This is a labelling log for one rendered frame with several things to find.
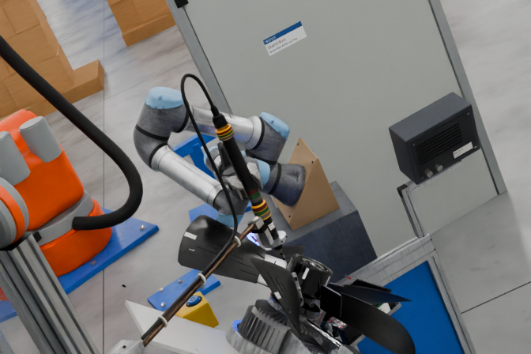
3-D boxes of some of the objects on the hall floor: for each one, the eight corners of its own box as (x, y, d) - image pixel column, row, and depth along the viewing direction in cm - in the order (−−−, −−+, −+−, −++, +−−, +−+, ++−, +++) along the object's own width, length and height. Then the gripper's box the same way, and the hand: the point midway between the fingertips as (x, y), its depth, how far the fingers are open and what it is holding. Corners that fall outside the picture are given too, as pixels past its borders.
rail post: (496, 432, 363) (427, 259, 335) (491, 427, 367) (421, 255, 339) (505, 427, 364) (437, 254, 336) (499, 421, 368) (431, 250, 339)
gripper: (253, 175, 287) (279, 193, 268) (219, 193, 285) (242, 214, 265) (242, 149, 284) (266, 167, 265) (206, 168, 282) (229, 187, 262)
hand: (248, 180), depth 265 cm, fingers closed on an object, 4 cm apart
